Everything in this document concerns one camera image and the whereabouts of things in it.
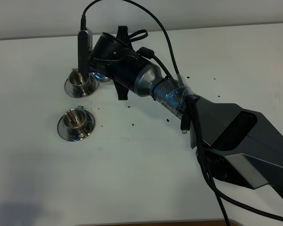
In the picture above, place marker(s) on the stainless steel saucer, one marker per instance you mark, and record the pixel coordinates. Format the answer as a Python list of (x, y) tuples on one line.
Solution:
[(81, 94), (77, 135)]

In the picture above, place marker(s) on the far stainless steel saucer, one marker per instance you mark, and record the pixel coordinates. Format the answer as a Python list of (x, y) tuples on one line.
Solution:
[(81, 94)]

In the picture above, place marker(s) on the stainless steel teapot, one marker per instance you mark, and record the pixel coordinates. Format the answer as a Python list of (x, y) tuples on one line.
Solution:
[(100, 77)]

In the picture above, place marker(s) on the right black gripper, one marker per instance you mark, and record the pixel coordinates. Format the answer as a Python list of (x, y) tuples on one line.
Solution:
[(112, 57)]

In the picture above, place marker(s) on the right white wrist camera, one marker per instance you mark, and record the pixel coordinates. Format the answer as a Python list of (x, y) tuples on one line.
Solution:
[(84, 50)]

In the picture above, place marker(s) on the near stainless steel teacup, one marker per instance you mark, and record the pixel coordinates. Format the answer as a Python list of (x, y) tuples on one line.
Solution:
[(75, 119)]

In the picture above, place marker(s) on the far stainless steel teacup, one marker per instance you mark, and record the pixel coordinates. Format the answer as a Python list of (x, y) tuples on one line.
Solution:
[(79, 81)]

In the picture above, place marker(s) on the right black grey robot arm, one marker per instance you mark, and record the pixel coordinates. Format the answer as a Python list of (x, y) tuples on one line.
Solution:
[(241, 146)]

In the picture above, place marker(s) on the stainless steel teacup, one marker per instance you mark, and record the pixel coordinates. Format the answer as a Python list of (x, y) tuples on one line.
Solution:
[(79, 81), (75, 119)]

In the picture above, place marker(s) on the near stainless steel saucer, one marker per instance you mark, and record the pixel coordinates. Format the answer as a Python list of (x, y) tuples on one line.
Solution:
[(77, 135)]

